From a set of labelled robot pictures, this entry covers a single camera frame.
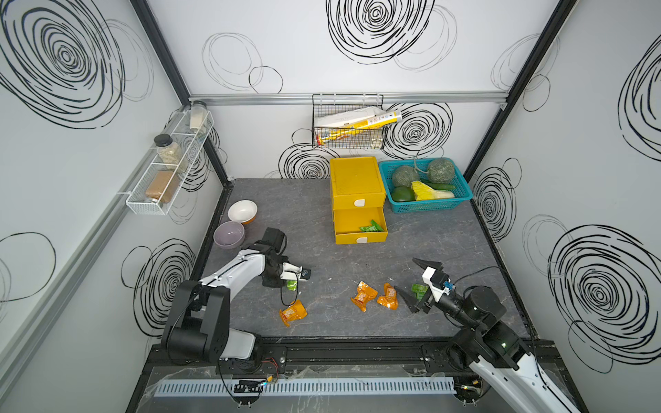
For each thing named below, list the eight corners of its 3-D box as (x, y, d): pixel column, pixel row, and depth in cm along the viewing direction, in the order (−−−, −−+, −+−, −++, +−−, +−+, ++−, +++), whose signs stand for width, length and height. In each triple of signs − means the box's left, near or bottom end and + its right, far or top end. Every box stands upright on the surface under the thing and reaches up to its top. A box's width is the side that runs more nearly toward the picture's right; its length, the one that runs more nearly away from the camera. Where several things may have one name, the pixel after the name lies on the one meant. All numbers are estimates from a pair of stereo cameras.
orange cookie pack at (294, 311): (286, 329, 81) (285, 327, 80) (278, 312, 84) (277, 310, 83) (308, 315, 84) (308, 313, 82) (300, 299, 87) (299, 297, 85)
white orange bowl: (228, 229, 105) (223, 221, 101) (235, 208, 113) (231, 200, 108) (255, 229, 105) (251, 221, 101) (260, 208, 113) (257, 200, 108)
